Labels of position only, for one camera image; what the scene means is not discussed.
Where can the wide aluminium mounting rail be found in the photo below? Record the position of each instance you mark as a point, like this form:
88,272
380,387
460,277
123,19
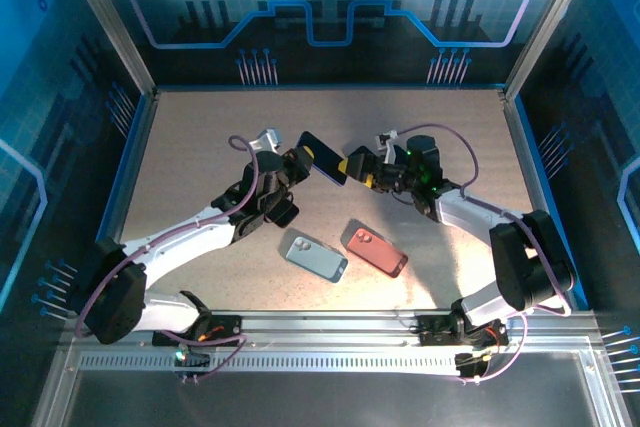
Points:
325,324

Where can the steel sheet plate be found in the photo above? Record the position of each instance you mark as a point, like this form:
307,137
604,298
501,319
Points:
325,402

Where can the aluminium frame post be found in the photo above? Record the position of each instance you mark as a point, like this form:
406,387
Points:
116,32
547,22

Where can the red phone case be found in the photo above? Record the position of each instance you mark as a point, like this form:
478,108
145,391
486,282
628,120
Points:
375,252

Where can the aluminium side rail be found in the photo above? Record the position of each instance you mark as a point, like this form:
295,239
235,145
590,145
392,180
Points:
141,137
523,147

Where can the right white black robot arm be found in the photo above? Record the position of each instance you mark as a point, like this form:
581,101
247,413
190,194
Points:
470,209

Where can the black smartphone with blue rim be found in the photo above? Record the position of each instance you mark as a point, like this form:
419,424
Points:
327,159

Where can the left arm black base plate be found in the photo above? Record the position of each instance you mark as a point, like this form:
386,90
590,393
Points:
231,328

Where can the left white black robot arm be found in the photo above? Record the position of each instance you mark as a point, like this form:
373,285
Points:
175,259

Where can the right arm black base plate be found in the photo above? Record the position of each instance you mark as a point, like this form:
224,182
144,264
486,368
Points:
429,332

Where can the blue-grey phone case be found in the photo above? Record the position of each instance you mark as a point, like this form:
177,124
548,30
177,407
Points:
315,259

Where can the thin aluminium cross rail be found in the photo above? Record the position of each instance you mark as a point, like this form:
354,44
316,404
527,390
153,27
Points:
325,89

